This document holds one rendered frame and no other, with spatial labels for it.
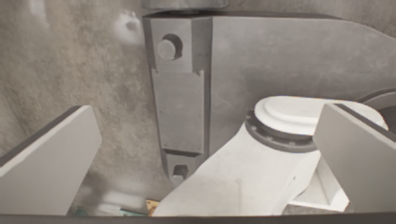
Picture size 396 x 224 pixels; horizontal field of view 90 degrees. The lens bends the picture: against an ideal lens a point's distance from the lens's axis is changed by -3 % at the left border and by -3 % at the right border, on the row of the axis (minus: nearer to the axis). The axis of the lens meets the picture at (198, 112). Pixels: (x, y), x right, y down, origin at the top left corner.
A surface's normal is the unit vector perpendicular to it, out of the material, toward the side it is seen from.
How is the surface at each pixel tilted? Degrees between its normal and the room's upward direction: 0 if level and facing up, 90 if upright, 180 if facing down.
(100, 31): 0
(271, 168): 90
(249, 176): 90
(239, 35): 0
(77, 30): 0
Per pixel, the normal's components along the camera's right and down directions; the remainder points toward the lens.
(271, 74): -0.20, 0.50
